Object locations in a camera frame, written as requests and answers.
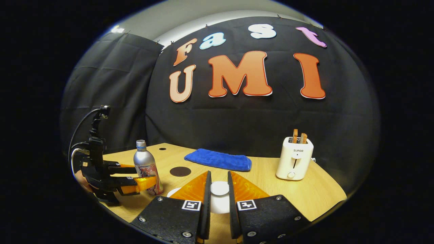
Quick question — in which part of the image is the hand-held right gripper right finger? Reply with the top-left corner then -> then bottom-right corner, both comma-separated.
227,171 -> 311,244

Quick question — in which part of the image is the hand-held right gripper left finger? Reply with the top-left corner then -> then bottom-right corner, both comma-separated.
131,170 -> 212,244

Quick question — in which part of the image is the silver water bottle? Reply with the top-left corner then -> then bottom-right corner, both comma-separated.
133,140 -> 164,196

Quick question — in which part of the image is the dark round coaster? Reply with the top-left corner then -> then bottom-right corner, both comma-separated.
170,166 -> 192,177

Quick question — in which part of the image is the blue towel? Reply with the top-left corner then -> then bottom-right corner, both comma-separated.
184,148 -> 252,172

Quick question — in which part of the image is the plain black backdrop cloth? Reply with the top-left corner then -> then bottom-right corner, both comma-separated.
60,31 -> 164,155

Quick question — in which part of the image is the white toaster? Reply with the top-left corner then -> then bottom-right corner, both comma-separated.
276,137 -> 314,181

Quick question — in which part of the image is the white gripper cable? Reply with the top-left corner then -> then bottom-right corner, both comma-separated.
70,148 -> 89,177

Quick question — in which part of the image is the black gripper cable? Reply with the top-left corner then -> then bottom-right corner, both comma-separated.
68,108 -> 102,160

